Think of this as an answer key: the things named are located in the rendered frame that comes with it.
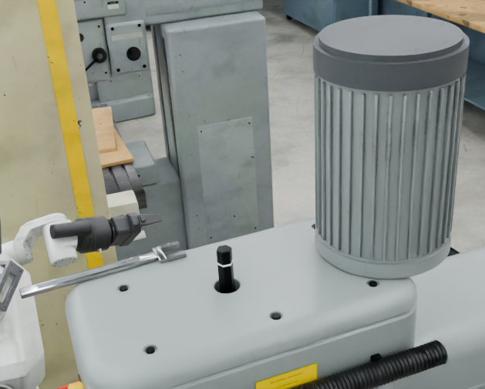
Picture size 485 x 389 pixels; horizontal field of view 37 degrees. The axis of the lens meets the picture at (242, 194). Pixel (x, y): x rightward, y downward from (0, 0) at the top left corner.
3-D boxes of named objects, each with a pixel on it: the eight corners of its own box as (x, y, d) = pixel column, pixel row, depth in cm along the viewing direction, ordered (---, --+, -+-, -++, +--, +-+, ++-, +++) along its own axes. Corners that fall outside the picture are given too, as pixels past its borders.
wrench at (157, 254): (22, 303, 101) (21, 299, 100) (18, 289, 104) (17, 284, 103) (186, 257, 109) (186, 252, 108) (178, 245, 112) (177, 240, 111)
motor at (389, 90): (356, 295, 98) (361, 68, 83) (293, 227, 114) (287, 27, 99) (479, 258, 104) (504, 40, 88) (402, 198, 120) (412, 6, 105)
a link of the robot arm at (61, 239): (89, 264, 182) (46, 271, 175) (79, 225, 185) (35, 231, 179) (106, 246, 173) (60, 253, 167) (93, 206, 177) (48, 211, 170)
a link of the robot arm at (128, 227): (127, 256, 190) (85, 262, 184) (118, 223, 194) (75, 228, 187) (146, 237, 181) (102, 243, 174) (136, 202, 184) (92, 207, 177)
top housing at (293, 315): (109, 487, 92) (90, 393, 84) (74, 360, 113) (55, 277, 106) (424, 377, 106) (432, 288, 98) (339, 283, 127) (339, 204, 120)
